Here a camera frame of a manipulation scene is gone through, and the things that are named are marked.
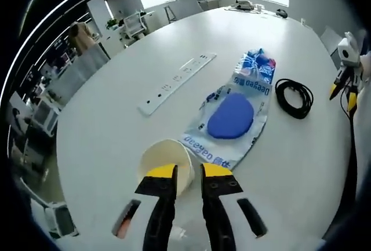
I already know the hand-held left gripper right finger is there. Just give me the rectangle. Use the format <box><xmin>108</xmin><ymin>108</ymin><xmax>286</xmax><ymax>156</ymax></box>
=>
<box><xmin>199</xmin><ymin>162</ymin><xmax>279</xmax><ymax>251</ymax></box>

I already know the white trolley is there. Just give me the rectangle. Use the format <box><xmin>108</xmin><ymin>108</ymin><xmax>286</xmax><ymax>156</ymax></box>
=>
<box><xmin>30</xmin><ymin>100</ymin><xmax>61</xmax><ymax>139</ymax></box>

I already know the white inset power strip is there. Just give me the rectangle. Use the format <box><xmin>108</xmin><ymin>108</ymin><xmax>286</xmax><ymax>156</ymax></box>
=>
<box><xmin>136</xmin><ymin>52</ymin><xmax>217</xmax><ymax>117</ymax></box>

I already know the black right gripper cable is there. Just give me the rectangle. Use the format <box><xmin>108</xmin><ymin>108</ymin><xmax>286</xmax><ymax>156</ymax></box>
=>
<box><xmin>339</xmin><ymin>87</ymin><xmax>358</xmax><ymax>176</ymax></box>

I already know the grey device with cables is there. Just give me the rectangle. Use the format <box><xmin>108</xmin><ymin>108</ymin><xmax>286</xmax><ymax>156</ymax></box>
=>
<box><xmin>227</xmin><ymin>0</ymin><xmax>256</xmax><ymax>11</ymax></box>

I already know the green potted plant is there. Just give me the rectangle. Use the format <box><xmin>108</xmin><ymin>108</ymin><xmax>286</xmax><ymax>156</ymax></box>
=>
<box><xmin>104</xmin><ymin>17</ymin><xmax>119</xmax><ymax>31</ymax></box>

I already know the white table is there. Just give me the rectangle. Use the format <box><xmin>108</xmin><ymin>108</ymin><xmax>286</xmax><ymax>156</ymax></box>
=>
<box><xmin>56</xmin><ymin>6</ymin><xmax>360</xmax><ymax>251</ymax></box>

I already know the blue tissue pack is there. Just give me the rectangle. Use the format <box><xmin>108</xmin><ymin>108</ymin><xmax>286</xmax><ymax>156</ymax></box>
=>
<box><xmin>236</xmin><ymin>48</ymin><xmax>278</xmax><ymax>88</ymax></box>

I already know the ceiling light strip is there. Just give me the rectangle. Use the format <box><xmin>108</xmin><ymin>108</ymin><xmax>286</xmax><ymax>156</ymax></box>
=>
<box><xmin>0</xmin><ymin>0</ymin><xmax>134</xmax><ymax>101</ymax></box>

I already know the clear bag with blue pad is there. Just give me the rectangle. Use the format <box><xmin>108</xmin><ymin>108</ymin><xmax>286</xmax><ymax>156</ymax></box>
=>
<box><xmin>178</xmin><ymin>68</ymin><xmax>273</xmax><ymax>170</ymax></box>

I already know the white paper cup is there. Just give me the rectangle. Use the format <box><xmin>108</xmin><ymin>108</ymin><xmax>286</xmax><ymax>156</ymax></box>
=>
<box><xmin>136</xmin><ymin>138</ymin><xmax>195</xmax><ymax>197</ymax></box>

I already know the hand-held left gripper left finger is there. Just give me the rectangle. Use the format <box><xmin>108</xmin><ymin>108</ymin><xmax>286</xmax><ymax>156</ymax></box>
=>
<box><xmin>101</xmin><ymin>163</ymin><xmax>179</xmax><ymax>251</ymax></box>

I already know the grey counter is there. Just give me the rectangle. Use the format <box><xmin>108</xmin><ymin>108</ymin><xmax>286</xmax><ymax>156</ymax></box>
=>
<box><xmin>57</xmin><ymin>43</ymin><xmax>111</xmax><ymax>95</ymax></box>

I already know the white office chair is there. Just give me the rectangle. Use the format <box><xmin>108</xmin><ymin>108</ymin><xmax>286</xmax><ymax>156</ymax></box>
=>
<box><xmin>120</xmin><ymin>12</ymin><xmax>148</xmax><ymax>39</ymax></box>

